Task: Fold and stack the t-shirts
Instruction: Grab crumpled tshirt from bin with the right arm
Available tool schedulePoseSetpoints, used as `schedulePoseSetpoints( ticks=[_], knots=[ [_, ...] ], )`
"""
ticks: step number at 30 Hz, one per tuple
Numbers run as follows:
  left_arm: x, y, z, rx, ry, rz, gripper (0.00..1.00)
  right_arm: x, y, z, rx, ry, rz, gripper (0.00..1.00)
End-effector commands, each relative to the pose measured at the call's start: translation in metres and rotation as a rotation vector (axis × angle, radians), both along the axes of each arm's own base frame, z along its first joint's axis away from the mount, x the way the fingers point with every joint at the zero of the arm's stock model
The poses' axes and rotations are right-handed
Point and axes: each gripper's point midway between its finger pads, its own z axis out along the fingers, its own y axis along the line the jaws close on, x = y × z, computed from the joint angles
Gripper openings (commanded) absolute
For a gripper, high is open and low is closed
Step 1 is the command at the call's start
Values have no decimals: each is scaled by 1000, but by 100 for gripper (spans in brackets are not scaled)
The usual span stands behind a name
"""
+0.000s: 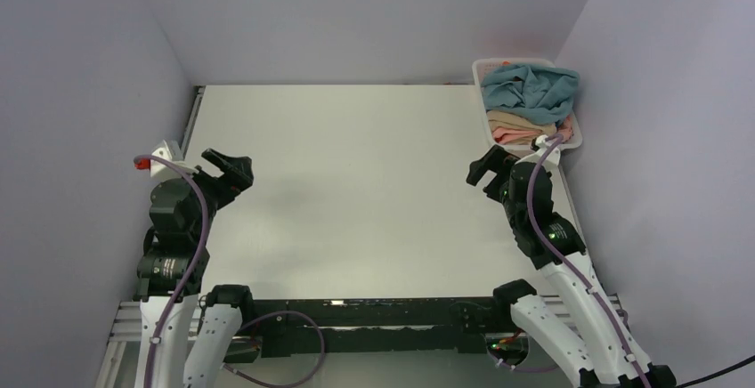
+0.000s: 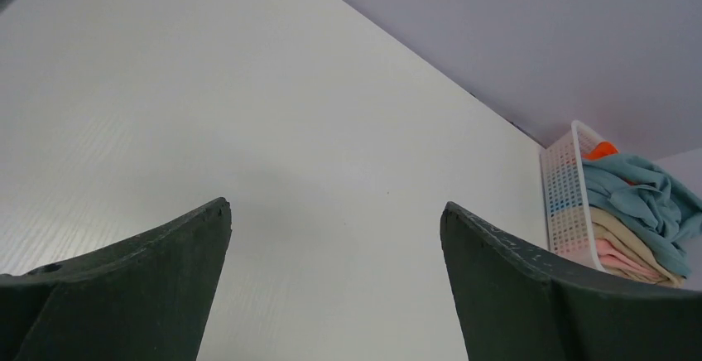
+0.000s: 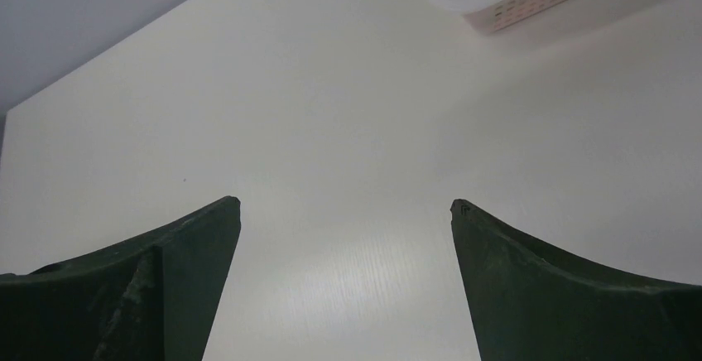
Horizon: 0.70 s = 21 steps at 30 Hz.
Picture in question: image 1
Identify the teal grey t-shirt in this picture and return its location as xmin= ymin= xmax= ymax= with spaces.
xmin=480 ymin=63 xmax=580 ymax=125

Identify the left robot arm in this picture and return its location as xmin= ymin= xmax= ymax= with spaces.
xmin=134 ymin=149 xmax=256 ymax=387

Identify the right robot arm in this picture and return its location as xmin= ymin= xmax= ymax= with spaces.
xmin=466 ymin=146 xmax=677 ymax=387

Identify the pink folded t-shirt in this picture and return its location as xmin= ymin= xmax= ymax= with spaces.
xmin=491 ymin=116 xmax=573 ymax=145

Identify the beige folded t-shirt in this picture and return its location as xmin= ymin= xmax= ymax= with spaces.
xmin=486 ymin=110 xmax=556 ymax=135

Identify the white plastic basket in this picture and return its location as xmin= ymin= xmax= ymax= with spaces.
xmin=472 ymin=58 xmax=583 ymax=155

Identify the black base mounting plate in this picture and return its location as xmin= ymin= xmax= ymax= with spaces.
xmin=225 ymin=297 xmax=528 ymax=364

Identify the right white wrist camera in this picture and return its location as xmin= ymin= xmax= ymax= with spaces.
xmin=532 ymin=133 xmax=564 ymax=171

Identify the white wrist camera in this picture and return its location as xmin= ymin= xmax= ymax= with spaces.
xmin=134 ymin=140 xmax=197 ymax=182
xmin=532 ymin=133 xmax=564 ymax=171

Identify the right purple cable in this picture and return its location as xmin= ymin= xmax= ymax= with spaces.
xmin=485 ymin=133 xmax=653 ymax=388

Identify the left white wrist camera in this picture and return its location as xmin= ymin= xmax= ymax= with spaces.
xmin=134 ymin=140 xmax=197 ymax=182

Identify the aluminium frame rail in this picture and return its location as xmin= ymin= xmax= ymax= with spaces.
xmin=93 ymin=294 xmax=627 ymax=388

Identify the black power cable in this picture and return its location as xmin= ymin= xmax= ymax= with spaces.
xmin=676 ymin=354 xmax=755 ymax=388

